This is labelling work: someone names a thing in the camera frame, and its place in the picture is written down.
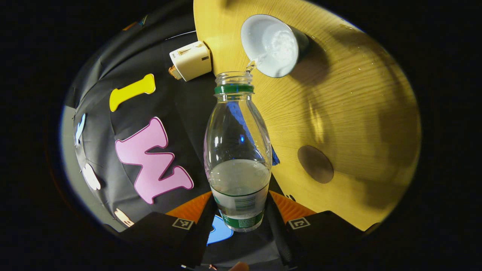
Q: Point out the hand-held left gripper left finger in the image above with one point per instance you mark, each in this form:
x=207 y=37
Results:
x=197 y=241

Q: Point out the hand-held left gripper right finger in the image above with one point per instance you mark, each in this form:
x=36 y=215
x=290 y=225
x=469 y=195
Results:
x=286 y=244

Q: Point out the clear plastic water bottle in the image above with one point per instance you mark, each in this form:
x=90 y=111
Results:
x=239 y=177

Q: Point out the round brown coaster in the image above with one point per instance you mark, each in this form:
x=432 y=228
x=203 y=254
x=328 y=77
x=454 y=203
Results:
x=315 y=164

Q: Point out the white-lined teacup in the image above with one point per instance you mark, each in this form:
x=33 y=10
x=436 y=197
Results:
x=271 y=41

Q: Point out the blue towel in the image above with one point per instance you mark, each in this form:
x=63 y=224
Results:
x=275 y=157

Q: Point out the black backdrop cloth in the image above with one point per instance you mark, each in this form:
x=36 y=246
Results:
x=180 y=113

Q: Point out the toast slice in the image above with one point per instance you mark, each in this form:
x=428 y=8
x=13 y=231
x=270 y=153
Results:
x=174 y=72

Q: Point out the white toaster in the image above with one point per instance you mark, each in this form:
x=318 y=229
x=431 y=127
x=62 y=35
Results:
x=192 y=60

